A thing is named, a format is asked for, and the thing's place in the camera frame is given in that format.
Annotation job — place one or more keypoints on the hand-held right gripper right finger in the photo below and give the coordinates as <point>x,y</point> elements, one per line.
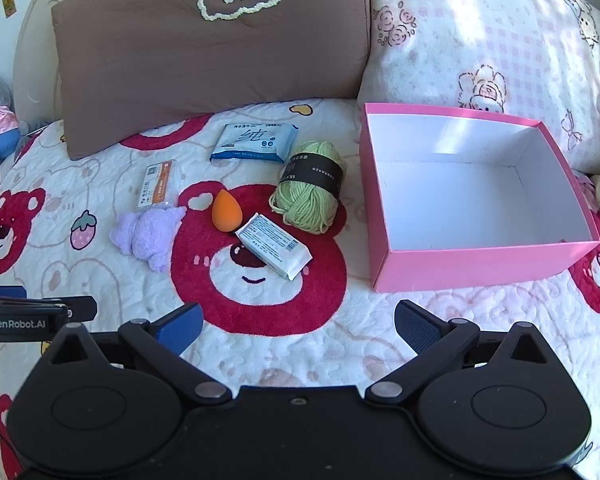
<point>420,327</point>

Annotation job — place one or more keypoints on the white tissue pack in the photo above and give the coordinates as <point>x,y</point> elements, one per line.
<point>272,246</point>

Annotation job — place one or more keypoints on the orange white small packet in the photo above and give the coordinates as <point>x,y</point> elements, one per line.
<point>157,185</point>

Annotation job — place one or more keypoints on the blue wet wipes pack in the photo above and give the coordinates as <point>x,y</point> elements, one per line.
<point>252,142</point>

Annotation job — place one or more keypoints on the pink cardboard box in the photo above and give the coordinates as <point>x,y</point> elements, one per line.
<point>480,195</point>

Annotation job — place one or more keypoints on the yellow wall sticker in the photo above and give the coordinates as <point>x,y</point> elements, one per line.
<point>8,5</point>

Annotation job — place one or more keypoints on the orange makeup sponge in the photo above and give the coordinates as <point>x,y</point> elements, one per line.
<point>226,212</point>

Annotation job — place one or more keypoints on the bear printed blanket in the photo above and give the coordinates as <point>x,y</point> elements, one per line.
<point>130,300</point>

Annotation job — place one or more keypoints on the green yarn ball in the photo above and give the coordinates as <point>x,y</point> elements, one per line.
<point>305,195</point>

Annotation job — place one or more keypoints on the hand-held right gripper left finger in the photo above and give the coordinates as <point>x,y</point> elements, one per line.
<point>182,327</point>

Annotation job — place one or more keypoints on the pink checked printed pillow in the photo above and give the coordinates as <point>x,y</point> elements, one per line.
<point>480,35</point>

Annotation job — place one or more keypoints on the brown pillow with cloud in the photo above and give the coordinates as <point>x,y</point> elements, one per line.
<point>205,60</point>

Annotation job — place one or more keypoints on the purple plush toy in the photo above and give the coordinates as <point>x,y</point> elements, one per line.
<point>142,235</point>

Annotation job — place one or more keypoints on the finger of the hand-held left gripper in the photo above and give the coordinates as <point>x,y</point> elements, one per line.
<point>75,307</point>
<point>2,291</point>

